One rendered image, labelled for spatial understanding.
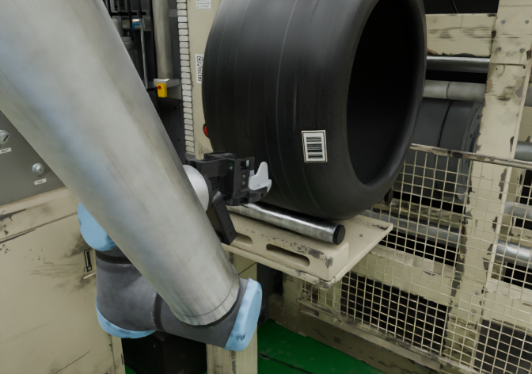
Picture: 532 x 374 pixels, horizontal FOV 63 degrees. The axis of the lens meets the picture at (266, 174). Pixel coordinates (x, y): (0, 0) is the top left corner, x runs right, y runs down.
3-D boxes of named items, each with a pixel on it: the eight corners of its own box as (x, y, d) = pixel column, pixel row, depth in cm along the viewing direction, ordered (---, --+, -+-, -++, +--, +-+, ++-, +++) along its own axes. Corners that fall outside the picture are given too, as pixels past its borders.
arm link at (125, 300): (153, 353, 57) (153, 265, 54) (81, 333, 60) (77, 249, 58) (188, 318, 66) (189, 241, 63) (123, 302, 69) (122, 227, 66)
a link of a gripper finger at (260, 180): (284, 160, 83) (254, 166, 75) (281, 189, 84) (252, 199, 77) (271, 157, 85) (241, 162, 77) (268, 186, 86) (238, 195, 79)
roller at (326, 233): (212, 205, 111) (218, 188, 112) (223, 207, 115) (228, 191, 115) (334, 245, 92) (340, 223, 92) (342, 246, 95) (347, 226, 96)
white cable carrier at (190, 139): (186, 160, 127) (175, -17, 112) (198, 156, 131) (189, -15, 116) (197, 163, 125) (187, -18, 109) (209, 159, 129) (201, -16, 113)
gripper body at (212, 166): (258, 157, 75) (209, 166, 65) (255, 204, 77) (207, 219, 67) (225, 150, 79) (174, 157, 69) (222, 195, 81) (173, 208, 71)
